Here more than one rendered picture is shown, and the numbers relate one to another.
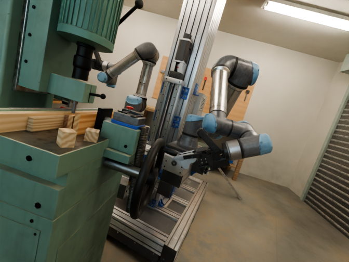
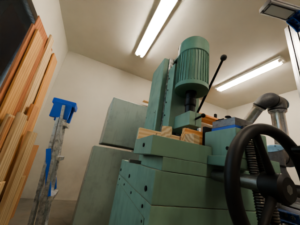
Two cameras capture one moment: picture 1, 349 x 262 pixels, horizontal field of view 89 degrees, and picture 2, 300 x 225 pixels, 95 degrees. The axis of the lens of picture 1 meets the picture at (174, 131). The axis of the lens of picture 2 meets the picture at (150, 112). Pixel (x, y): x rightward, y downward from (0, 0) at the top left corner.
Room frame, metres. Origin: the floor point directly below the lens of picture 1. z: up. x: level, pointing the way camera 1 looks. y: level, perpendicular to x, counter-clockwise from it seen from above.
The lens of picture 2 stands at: (0.20, -0.14, 0.82)
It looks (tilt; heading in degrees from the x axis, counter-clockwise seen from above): 19 degrees up; 66
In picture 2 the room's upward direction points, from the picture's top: 9 degrees clockwise
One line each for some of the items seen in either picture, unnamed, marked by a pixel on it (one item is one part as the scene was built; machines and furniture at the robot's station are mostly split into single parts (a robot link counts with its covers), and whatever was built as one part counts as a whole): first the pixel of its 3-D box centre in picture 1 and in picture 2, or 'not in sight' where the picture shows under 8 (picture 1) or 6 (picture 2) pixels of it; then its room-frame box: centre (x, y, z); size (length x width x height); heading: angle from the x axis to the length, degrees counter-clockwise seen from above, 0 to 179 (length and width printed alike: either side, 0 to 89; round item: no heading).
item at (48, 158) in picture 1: (103, 139); (214, 158); (0.69, 0.26, 0.87); 0.61 x 0.30 x 0.06; 174
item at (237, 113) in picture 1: (202, 89); not in sight; (3.87, -0.33, 1.50); 2.00 x 0.04 x 0.90; 87
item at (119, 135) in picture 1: (125, 134); (233, 146); (0.68, 0.18, 0.91); 0.15 x 0.14 x 0.09; 174
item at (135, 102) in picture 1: (133, 104); (272, 154); (1.37, 0.36, 0.98); 0.13 x 0.12 x 0.14; 176
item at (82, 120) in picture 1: (96, 121); (205, 141); (0.68, 0.30, 0.94); 0.23 x 0.02 x 0.07; 174
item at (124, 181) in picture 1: (118, 185); not in sight; (0.89, 0.21, 0.58); 0.12 x 0.08 x 0.08; 84
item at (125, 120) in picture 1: (131, 117); (234, 127); (0.69, 0.18, 0.99); 0.13 x 0.11 x 0.06; 174
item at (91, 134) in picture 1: (92, 134); (192, 139); (0.55, 0.25, 0.92); 0.04 x 0.04 x 0.03; 19
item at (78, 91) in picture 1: (72, 90); (187, 123); (0.65, 0.40, 1.03); 0.14 x 0.07 x 0.09; 84
